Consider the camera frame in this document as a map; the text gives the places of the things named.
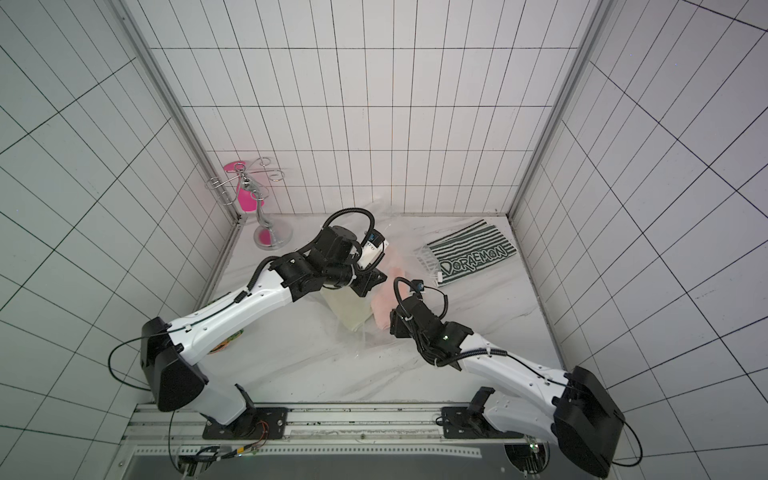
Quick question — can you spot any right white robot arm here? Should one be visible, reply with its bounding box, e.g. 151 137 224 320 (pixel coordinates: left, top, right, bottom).
390 294 625 479

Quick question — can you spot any light green towel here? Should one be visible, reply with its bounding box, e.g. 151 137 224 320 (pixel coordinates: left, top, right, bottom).
320 287 373 332

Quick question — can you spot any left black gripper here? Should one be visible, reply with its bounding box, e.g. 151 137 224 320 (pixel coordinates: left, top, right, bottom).
326 254 388 298

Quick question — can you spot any clear plastic vacuum bag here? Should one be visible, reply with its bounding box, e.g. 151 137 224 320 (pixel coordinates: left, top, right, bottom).
263 200 457 361

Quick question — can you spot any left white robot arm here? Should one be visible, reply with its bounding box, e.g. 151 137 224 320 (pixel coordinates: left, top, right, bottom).
140 226 388 426

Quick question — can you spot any green striped Doraemon towel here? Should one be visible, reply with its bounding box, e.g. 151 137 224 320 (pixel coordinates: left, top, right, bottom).
415 220 517 285

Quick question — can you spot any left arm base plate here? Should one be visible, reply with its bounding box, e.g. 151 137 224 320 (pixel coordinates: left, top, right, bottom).
202 407 289 441

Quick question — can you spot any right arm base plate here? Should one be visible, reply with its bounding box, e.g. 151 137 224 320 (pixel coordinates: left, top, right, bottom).
435 407 524 440

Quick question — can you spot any aluminium mounting rail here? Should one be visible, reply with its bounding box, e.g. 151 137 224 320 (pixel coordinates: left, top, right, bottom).
122 394 558 446

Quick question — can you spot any pink plastic cup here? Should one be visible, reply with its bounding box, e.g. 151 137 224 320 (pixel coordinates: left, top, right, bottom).
223 161 265 213

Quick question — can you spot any chrome cup holder stand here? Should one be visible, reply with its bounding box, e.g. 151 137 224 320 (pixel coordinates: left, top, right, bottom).
205 157 293 251

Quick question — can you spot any pink towel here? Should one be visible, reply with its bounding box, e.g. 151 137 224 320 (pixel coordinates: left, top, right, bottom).
371 246 407 330

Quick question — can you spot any colourful snack packet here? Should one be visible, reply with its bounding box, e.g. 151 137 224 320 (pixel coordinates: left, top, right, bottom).
209 329 244 355

